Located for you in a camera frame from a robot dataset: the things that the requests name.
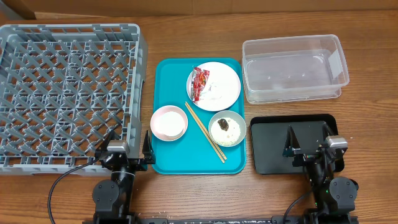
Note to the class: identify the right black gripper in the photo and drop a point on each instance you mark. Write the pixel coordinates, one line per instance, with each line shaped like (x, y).
(290, 145)

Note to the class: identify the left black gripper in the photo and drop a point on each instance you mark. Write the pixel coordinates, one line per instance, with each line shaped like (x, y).
(125, 160)

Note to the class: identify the pink shallow bowl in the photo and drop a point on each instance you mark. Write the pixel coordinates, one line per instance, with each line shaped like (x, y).
(154, 122)

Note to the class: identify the wooden chopstick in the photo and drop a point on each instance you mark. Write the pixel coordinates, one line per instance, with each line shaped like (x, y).
(203, 133)
(205, 130)

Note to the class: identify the grey bowl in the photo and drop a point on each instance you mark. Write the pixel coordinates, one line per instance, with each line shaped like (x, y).
(235, 116)

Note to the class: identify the brown food piece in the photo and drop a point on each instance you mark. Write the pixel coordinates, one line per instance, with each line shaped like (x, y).
(223, 124)

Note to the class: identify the red snack wrapper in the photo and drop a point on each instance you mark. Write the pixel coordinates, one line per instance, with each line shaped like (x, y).
(198, 82)

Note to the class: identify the white napkin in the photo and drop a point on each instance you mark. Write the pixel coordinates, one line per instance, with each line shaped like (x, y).
(214, 90)

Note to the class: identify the white round plate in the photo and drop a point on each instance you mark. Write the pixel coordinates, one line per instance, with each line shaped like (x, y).
(219, 72)

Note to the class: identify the small white cup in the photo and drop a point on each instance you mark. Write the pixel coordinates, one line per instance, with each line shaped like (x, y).
(171, 124)

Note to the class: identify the white rice pile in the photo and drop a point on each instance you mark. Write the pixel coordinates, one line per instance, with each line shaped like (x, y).
(226, 138)

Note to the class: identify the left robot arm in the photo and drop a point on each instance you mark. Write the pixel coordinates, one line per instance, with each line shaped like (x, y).
(112, 197)

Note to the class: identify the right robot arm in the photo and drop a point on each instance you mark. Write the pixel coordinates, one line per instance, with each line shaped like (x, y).
(334, 196)

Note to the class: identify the black rectangular tray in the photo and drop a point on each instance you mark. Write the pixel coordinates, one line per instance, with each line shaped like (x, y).
(269, 135)

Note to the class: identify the teal plastic tray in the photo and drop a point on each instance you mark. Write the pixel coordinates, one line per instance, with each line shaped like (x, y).
(192, 153)

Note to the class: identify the clear plastic bin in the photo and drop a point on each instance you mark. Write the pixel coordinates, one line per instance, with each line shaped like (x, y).
(299, 68)

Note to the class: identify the grey plastic dish rack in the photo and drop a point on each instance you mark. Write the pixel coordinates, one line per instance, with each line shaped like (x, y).
(64, 87)

